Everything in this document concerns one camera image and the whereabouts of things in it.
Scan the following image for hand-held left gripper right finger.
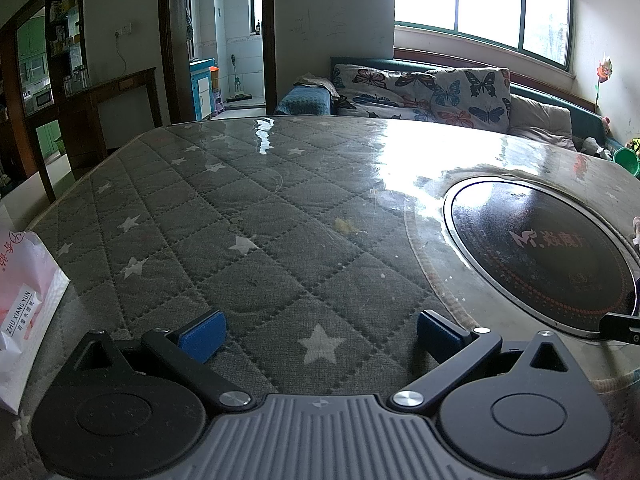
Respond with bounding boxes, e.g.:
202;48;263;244
387;309;583;413

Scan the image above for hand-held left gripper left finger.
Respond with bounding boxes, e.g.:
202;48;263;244
62;309;253;410

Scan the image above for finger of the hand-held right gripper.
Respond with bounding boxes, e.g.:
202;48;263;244
599;312;640;347

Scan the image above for beige cloth on sofa arm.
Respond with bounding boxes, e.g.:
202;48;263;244
295;74;337;93

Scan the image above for round black induction cooktop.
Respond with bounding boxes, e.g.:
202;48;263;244
442;176;640;337

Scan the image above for grey quilted star table cover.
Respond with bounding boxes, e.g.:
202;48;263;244
0;115;640;480

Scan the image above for green plastic bucket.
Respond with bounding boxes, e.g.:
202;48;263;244
614;146;640;179

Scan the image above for white pink plastic bag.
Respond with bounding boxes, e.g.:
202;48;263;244
0;227;71;416

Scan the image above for grey plush toy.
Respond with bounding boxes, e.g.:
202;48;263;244
580;137;614;162

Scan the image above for teal sofa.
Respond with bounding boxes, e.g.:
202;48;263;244
274;55;640;161

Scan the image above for beige cushion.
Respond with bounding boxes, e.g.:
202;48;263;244
507;94;577;152

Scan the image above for butterfly print cushion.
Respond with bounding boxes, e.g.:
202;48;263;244
431;66;512;133
332;64;437;123

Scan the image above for blue white kitchen cabinet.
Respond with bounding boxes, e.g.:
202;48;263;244
189;58;219;122

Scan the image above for mop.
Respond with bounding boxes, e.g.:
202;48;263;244
225;54;254;107

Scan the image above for colourful pinwheel toy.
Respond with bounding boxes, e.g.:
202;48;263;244
592;55;616;112

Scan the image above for blue sofa blanket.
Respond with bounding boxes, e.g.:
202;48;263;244
274;85;333;117

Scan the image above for microwave oven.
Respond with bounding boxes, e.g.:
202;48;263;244
22;87;55;114

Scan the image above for green framed window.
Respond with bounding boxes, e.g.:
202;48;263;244
394;0;574;72

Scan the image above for dark wooden shelf cabinet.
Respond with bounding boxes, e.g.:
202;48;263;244
0;0;92;203

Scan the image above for dark wooden door frame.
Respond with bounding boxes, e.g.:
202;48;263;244
158;0;277;125

